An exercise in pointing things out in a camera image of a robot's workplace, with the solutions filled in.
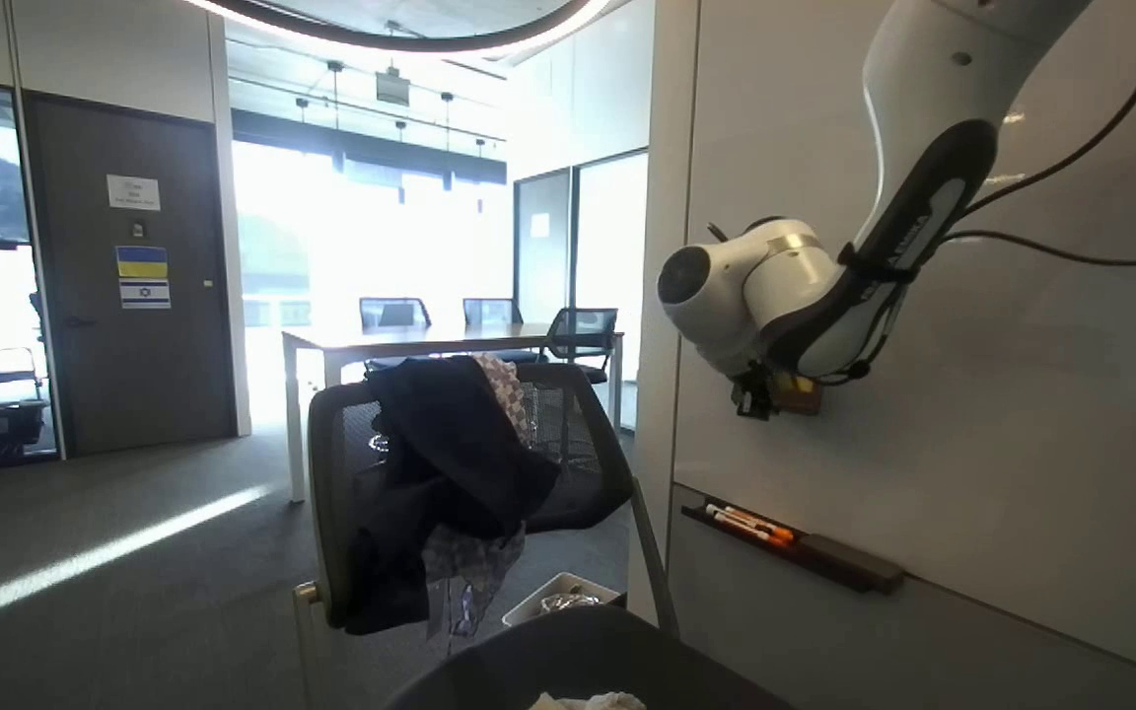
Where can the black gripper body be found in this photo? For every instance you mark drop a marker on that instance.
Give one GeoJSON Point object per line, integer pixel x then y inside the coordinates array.
{"type": "Point", "coordinates": [754, 395]}

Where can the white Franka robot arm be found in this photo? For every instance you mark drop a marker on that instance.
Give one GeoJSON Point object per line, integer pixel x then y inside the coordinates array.
{"type": "Point", "coordinates": [936, 65]}

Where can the orange whiteboard marker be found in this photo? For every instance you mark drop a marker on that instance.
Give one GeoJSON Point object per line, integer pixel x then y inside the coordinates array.
{"type": "Point", "coordinates": [766, 529]}
{"type": "Point", "coordinates": [722, 514]}

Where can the dark whiteboard marker tray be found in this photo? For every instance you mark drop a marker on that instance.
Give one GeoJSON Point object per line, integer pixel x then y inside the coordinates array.
{"type": "Point", "coordinates": [687, 504]}

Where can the grey felt tray eraser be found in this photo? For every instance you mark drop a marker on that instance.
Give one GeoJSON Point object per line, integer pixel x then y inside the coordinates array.
{"type": "Point", "coordinates": [856, 567]}

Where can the dark grey chair seat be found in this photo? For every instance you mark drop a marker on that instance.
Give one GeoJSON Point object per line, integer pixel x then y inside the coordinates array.
{"type": "Point", "coordinates": [670, 671]}

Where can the large white whiteboard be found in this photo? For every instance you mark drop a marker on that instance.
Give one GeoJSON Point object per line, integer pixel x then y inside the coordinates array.
{"type": "Point", "coordinates": [1056, 435]}

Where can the grey chair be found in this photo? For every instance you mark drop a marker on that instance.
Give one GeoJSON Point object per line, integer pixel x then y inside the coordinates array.
{"type": "Point", "coordinates": [581, 459]}

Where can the dark meeting chair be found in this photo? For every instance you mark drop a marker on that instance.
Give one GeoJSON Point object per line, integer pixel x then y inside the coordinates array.
{"type": "Point", "coordinates": [581, 330]}
{"type": "Point", "coordinates": [390, 312]}
{"type": "Point", "coordinates": [485, 312]}

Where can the dark jacket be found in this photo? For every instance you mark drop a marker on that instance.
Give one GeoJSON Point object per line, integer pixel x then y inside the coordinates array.
{"type": "Point", "coordinates": [461, 447]}

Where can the white crumpled cloth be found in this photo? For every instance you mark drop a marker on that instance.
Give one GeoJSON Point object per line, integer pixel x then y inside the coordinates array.
{"type": "Point", "coordinates": [589, 698]}

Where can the hanging ceiling sign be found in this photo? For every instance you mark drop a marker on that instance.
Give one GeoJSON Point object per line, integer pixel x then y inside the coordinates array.
{"type": "Point", "coordinates": [390, 87]}

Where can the blue and yellow poster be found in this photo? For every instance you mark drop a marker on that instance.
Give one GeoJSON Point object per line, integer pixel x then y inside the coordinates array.
{"type": "Point", "coordinates": [143, 279]}

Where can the white paper door sign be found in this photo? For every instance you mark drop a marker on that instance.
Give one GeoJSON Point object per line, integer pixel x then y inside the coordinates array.
{"type": "Point", "coordinates": [130, 192]}

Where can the dark brown door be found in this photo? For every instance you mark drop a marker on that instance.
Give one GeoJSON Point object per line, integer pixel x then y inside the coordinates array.
{"type": "Point", "coordinates": [81, 340]}

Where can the silver chair frame tube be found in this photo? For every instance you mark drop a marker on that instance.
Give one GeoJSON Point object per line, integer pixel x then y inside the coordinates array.
{"type": "Point", "coordinates": [653, 567]}

